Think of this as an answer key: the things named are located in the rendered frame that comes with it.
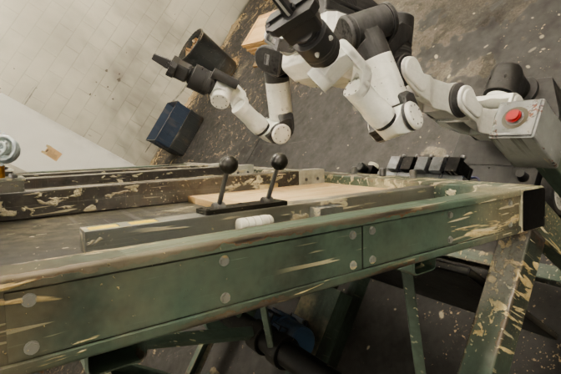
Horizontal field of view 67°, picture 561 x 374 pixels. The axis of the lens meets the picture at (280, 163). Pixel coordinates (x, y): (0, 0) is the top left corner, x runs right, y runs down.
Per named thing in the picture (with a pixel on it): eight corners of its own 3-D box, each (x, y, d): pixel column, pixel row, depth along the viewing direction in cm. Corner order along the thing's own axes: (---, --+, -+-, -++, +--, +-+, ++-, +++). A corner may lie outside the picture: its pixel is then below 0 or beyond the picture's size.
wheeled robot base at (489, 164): (483, 100, 240) (453, 64, 223) (591, 90, 198) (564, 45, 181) (448, 201, 224) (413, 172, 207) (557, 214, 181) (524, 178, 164)
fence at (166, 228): (434, 199, 125) (433, 185, 125) (86, 255, 71) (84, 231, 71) (419, 198, 130) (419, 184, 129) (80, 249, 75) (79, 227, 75)
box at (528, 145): (569, 133, 119) (544, 97, 110) (559, 170, 116) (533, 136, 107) (525, 133, 129) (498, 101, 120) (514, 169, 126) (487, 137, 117)
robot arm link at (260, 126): (232, 114, 160) (265, 145, 170) (240, 120, 151) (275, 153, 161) (250, 93, 160) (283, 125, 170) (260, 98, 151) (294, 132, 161)
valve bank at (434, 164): (502, 176, 148) (470, 140, 135) (491, 213, 144) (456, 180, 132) (390, 170, 189) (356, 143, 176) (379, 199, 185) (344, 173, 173)
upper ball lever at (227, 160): (229, 215, 88) (244, 160, 82) (212, 218, 86) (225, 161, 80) (221, 204, 91) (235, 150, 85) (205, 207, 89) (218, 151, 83)
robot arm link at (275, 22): (318, 11, 83) (346, 47, 91) (311, -20, 88) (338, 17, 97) (266, 42, 88) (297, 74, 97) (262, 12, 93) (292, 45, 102)
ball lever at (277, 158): (276, 209, 95) (293, 158, 89) (262, 211, 93) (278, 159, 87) (268, 199, 98) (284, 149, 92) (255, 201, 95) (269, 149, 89)
